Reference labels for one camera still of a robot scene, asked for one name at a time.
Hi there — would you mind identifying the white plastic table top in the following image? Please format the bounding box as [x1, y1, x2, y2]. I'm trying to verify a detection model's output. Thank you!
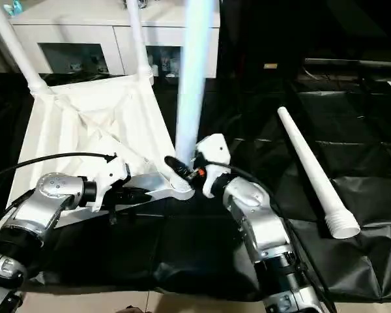
[7, 73, 196, 229]

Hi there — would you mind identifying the white plastic table leg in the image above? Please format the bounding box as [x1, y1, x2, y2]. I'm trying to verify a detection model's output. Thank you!
[277, 106, 361, 239]
[125, 0, 154, 80]
[171, 0, 216, 193]
[0, 0, 51, 94]

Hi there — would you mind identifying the black plastic mat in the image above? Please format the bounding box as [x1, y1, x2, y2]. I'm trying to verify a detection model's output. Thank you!
[0, 68, 391, 301]

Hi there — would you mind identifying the white glass-door cabinet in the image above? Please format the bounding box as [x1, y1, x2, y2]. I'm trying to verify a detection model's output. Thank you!
[10, 0, 220, 79]

